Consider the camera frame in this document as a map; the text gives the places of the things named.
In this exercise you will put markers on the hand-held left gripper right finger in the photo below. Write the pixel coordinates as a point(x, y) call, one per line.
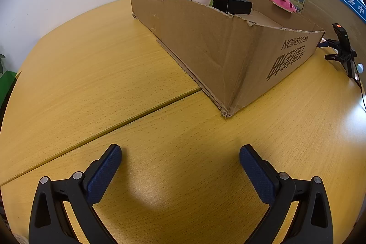
point(257, 175)

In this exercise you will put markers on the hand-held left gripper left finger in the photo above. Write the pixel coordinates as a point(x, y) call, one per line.
point(104, 172)

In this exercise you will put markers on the brown cardboard box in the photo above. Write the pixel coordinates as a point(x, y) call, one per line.
point(200, 41)

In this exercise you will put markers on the wooden desktop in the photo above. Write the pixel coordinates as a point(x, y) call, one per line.
point(100, 61)

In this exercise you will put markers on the green partition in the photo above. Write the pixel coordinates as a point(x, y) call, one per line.
point(7, 86)

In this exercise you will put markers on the small black box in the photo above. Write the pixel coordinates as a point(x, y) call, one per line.
point(234, 4)

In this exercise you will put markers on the black camera on small tripod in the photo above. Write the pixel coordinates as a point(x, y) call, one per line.
point(343, 44)

